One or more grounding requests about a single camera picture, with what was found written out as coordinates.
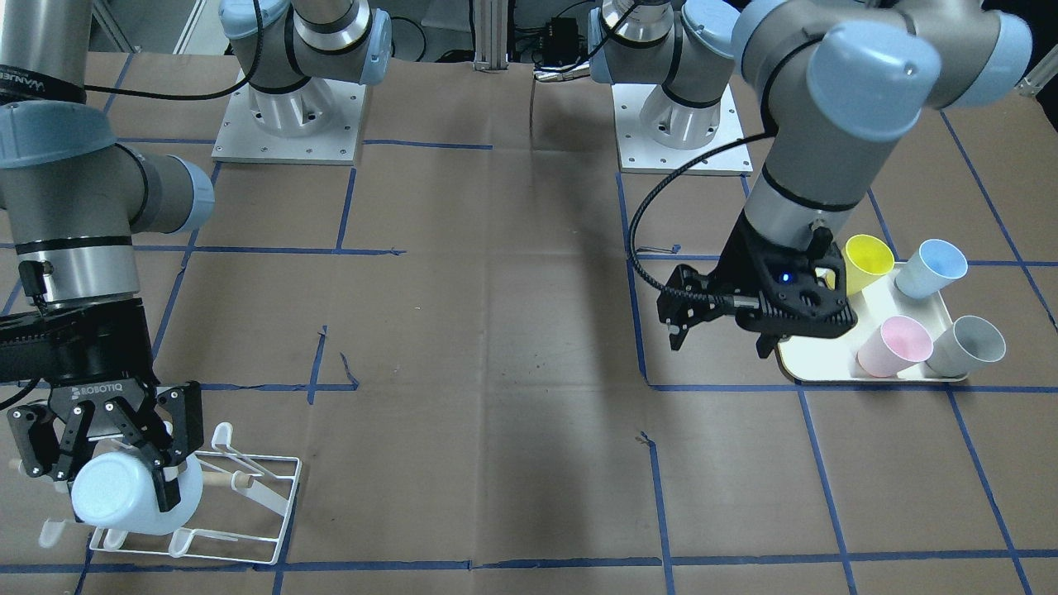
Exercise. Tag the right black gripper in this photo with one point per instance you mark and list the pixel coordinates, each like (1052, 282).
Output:
(97, 397)

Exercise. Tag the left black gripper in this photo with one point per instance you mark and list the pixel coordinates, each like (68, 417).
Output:
(731, 263)

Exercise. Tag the light blue plastic cup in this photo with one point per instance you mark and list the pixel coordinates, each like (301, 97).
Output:
(116, 491)

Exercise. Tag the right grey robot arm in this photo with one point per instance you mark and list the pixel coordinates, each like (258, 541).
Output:
(75, 197)

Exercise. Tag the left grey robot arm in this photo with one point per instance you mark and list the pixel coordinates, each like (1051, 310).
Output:
(839, 84)

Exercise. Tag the yellow plastic cup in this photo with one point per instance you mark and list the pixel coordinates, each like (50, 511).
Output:
(866, 259)

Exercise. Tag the pink plastic cup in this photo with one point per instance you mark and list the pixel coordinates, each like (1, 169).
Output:
(896, 344)

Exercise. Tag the grey plastic cup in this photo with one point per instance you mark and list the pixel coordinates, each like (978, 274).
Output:
(971, 343)

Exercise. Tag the cream plastic tray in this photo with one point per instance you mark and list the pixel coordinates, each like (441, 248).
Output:
(815, 360)

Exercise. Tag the white wire cup rack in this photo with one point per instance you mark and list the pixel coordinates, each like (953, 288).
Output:
(246, 506)

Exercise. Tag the aluminium frame post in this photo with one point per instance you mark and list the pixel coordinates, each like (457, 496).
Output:
(491, 31)

